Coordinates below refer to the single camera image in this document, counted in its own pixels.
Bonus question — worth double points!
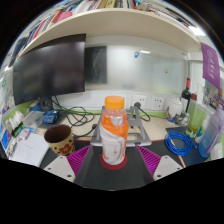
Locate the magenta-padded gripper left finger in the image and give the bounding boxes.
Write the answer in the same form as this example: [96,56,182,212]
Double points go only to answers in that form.
[43,144,103,188]

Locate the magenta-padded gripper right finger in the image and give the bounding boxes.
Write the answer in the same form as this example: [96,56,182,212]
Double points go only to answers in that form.
[125,144,184,188]

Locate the orange-capped drink bottle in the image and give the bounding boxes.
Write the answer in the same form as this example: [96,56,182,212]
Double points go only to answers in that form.
[99,95,130,166]

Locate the purple translucent water bottle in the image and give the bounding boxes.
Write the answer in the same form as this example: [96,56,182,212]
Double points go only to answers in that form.
[198,108,224,160]

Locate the floral patterned ceramic mug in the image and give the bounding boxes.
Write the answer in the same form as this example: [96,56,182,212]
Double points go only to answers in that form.
[43,124,76,157]

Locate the white paper sheet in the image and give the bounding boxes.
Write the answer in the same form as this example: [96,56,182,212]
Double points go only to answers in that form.
[11,131,51,168]

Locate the grey metal laptop stand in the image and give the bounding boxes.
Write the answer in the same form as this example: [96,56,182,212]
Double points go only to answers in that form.
[89,105,153,148]

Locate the green drinking glass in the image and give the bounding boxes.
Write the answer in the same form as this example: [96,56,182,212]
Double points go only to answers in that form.
[184,94,208,139]

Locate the small blue device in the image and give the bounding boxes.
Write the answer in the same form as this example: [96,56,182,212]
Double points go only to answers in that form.
[42,109,61,125]

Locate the flat round red coaster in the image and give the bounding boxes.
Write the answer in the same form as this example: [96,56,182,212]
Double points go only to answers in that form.
[99,152,129,171]

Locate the black desk mat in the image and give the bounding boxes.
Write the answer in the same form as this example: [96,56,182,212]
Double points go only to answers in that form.
[39,126,208,190]

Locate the clear plastic box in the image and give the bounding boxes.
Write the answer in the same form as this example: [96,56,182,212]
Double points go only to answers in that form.
[23,110,45,133]

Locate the white ceramic lidded jar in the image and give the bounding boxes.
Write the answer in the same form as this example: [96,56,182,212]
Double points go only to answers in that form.
[166,97,185,123]

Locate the black computer monitor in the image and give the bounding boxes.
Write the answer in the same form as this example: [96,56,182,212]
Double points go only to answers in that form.
[12,33,87,113]

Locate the purple hanging banner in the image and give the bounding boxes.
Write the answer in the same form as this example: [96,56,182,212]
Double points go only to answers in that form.
[199,42,222,90]

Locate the black tangled cables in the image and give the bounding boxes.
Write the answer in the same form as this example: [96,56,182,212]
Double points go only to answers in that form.
[51,96,98,140]

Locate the white wall socket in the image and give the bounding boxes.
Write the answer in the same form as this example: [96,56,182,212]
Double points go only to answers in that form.
[131,94,149,111]
[149,95,166,111]

